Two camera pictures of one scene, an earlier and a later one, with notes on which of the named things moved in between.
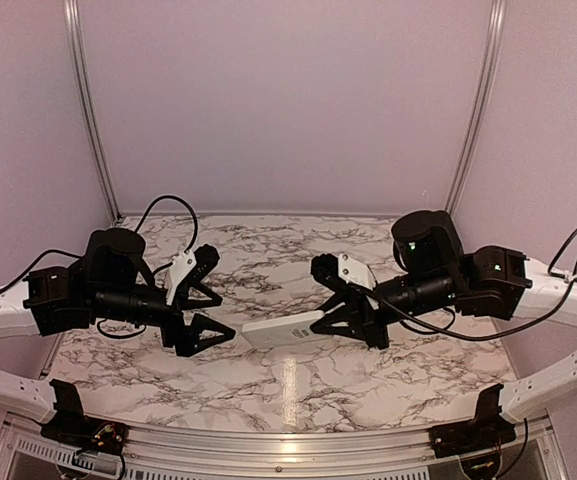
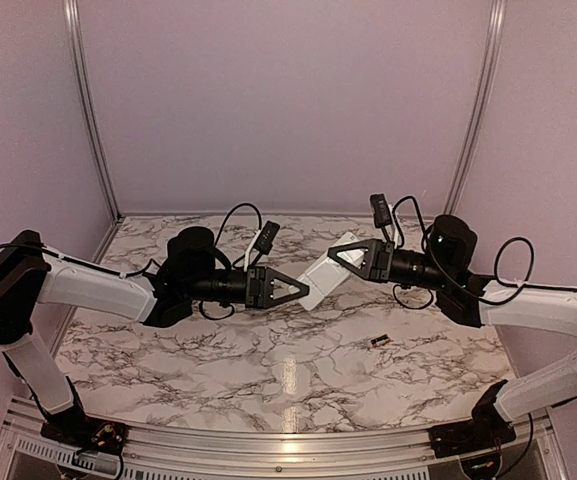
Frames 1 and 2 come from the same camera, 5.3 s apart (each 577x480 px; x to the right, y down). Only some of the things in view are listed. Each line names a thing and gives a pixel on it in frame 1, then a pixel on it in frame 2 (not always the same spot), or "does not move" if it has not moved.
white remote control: [284, 330] to [329, 273]
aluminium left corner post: [76, 44] does not move
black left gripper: [186, 340] to [265, 300]
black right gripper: [359, 311] to [380, 253]
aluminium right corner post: [496, 29] does not move
